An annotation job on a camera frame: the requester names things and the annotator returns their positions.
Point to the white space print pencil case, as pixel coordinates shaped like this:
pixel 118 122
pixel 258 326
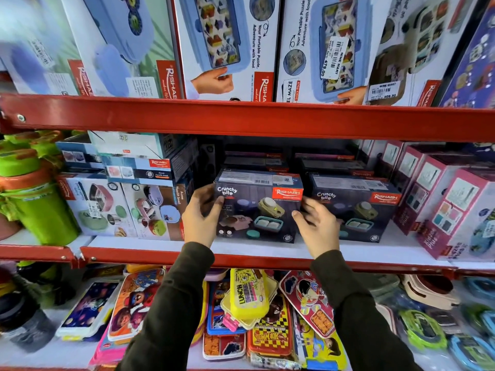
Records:
pixel 89 311

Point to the green bottle with orange band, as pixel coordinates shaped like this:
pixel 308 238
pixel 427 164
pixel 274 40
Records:
pixel 34 139
pixel 34 204

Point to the person's right thumb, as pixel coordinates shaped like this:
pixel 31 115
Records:
pixel 300 219

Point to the white and teal carton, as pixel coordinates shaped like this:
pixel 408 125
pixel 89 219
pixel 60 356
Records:
pixel 131 143

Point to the person's left hand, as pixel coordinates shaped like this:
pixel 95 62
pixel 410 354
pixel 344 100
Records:
pixel 199 224

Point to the white carton with red label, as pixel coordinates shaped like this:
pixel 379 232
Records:
pixel 147 169

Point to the dark lunch box carton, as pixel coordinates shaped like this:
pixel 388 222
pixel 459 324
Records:
pixel 259 204
pixel 355 212

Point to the yellow cartoon pencil case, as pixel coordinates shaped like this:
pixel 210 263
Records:
pixel 321 349

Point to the white carton with leaf print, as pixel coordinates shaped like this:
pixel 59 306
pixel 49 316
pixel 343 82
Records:
pixel 116 46

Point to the green oval lunch box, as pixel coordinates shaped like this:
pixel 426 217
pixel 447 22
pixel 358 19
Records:
pixel 421 330

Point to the white carton beige lunch box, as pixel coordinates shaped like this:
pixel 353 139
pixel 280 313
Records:
pixel 417 50

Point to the dark flat carton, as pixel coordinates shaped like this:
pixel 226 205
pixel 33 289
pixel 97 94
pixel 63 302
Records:
pixel 255 164
pixel 253 153
pixel 323 156
pixel 336 168

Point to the white puzzle lunch box carton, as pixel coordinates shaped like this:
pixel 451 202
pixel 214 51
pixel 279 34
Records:
pixel 228 46
pixel 328 50

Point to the red checkered pencil case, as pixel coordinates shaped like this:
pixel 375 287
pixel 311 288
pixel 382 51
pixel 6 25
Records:
pixel 270 336

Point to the purple cartoon carton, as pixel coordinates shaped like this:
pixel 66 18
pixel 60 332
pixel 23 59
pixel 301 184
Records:
pixel 471 69

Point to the red cartoon pencil case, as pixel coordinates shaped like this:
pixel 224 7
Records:
pixel 309 301

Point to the blue cartoon pencil case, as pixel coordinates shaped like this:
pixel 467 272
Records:
pixel 216 316

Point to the person's right forearm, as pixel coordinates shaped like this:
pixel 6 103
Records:
pixel 359 316

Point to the blue bowl carton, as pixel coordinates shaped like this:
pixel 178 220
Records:
pixel 79 155

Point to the person's left thumb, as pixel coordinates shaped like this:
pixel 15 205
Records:
pixel 215 213

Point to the white and orange pencil case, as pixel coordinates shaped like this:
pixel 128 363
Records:
pixel 224 346

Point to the person's right hand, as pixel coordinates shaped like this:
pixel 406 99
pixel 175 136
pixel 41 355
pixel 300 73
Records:
pixel 323 235

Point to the red metal shelf beam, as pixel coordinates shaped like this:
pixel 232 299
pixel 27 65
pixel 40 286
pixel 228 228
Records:
pixel 270 256
pixel 247 117

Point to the blue oval lunch box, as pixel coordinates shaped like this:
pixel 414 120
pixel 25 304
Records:
pixel 471 353
pixel 481 287

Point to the grey green lunch box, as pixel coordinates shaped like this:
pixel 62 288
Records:
pixel 381 285

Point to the pale yellow lunch box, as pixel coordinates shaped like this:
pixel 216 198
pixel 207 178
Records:
pixel 272 291

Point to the green and blue lunch box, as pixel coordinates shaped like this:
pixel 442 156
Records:
pixel 479 318

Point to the white carton with coloured bowls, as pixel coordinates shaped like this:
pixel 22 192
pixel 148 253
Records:
pixel 154 212

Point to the orange cartoon pencil case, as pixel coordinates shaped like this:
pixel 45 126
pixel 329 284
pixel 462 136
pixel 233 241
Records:
pixel 133 305

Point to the pink lunch box carton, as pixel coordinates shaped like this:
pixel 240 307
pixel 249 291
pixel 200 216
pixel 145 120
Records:
pixel 410 162
pixel 367 150
pixel 456 216
pixel 390 156
pixel 423 185

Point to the white carton blue lunch box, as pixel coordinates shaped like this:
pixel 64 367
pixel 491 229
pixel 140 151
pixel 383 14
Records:
pixel 31 42

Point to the black bottle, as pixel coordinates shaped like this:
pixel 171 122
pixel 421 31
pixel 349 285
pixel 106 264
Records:
pixel 23 324

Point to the pink pencil case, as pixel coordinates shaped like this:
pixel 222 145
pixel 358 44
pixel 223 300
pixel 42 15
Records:
pixel 106 349

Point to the person's left forearm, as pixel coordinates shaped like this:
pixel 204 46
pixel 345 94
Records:
pixel 174 312

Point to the white carton with steel bowls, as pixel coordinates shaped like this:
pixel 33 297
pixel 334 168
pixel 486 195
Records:
pixel 96 206

